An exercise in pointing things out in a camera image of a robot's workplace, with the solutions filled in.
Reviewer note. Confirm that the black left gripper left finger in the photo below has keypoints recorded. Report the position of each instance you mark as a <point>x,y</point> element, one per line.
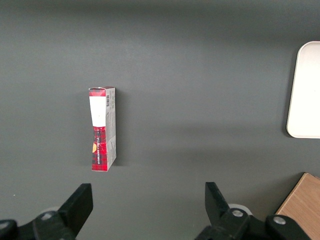
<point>72,212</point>

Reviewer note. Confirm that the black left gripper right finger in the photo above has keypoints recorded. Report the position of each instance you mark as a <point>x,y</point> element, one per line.
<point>220,220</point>

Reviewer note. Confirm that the beige rectangular tray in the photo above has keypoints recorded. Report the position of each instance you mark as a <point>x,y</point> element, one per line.
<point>307,95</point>

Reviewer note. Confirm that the red plaid cardboard box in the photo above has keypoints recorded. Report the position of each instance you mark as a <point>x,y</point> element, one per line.
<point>102,140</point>

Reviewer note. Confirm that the wooden drawer cabinet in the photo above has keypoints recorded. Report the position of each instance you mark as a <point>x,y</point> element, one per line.
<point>303,200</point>

